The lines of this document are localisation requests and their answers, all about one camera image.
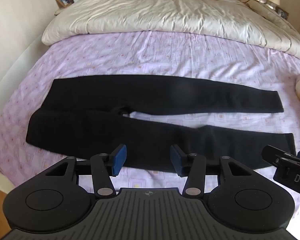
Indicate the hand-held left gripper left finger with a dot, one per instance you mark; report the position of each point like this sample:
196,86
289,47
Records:
119,158

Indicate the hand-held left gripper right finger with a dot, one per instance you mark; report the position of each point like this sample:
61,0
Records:
177,160

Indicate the black pants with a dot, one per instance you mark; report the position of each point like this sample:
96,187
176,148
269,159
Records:
85,127

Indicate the purple patterned bed sheet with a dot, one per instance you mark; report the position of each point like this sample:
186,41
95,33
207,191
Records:
165,55

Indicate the cream duvet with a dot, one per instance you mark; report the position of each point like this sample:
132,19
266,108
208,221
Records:
165,10

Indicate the white bed frame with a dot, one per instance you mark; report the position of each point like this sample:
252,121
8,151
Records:
17,62

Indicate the dark picture frame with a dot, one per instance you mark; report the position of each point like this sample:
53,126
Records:
282,13

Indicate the wooden picture frame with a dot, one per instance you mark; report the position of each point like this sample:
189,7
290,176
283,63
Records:
64,1

